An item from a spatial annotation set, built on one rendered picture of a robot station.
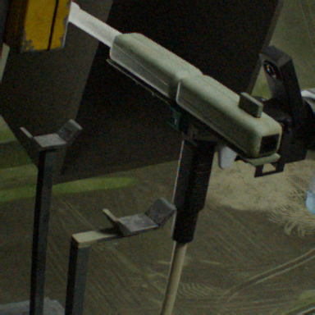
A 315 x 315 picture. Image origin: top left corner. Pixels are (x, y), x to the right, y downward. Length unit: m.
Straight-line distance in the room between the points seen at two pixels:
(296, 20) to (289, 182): 0.89
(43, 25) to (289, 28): 3.24
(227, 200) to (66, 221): 0.61
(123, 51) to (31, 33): 0.36
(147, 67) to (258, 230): 2.05
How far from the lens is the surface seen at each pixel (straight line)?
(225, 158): 1.17
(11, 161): 3.29
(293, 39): 4.09
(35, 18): 0.89
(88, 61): 2.19
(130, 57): 1.23
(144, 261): 2.93
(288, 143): 1.23
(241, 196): 3.40
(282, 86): 1.21
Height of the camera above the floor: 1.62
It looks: 26 degrees down
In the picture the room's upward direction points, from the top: 10 degrees clockwise
